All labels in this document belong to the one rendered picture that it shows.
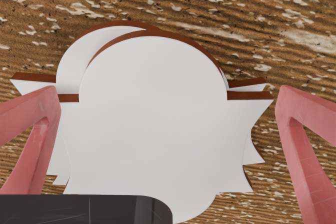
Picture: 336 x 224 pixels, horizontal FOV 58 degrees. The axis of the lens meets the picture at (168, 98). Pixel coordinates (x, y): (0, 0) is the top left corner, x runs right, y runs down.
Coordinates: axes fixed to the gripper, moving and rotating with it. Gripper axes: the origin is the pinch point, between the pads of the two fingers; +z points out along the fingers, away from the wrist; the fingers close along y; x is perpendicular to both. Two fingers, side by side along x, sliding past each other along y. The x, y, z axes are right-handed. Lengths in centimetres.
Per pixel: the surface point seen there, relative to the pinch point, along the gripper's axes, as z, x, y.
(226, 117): 2.4, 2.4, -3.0
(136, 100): 2.4, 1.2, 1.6
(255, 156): 5.9, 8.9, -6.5
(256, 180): 6.7, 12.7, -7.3
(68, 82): 3.3, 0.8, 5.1
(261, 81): 6.4, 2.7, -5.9
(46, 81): 3.5, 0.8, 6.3
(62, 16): 7.0, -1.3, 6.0
